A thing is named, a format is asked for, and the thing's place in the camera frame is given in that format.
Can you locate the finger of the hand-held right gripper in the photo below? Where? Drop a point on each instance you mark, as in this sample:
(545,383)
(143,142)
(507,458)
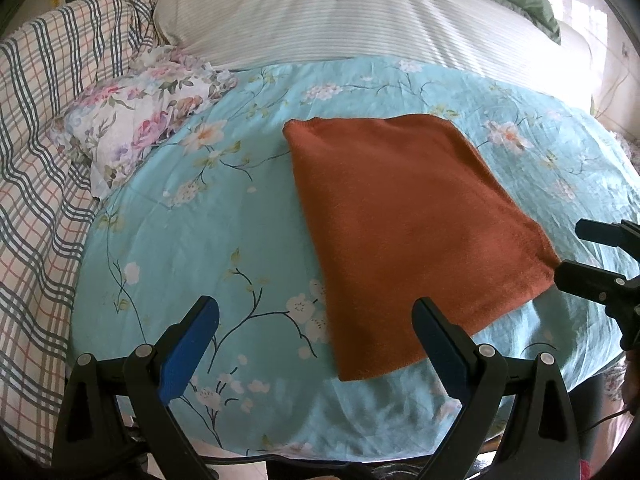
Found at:
(600,231)
(580,277)

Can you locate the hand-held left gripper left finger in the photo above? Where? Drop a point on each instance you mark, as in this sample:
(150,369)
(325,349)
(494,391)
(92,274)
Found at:
(190,345)

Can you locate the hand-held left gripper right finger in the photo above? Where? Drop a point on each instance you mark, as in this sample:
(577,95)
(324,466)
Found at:
(440,350)

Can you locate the orange knit sweater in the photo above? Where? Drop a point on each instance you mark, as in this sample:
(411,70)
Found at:
(400,220)

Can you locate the blue floral bedsheet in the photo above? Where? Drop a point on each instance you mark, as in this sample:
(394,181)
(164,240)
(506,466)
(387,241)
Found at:
(225,220)

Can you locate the dark grey cloth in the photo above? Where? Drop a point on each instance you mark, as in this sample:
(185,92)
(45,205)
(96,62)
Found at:
(595,410)

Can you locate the white pink floral pillow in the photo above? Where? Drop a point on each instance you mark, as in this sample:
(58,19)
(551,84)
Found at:
(140,110)

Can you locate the plaid blanket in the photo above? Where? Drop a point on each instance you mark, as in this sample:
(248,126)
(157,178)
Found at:
(35,160)

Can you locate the white striped quilt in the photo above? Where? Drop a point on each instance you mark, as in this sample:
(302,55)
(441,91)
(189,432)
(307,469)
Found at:
(325,10)

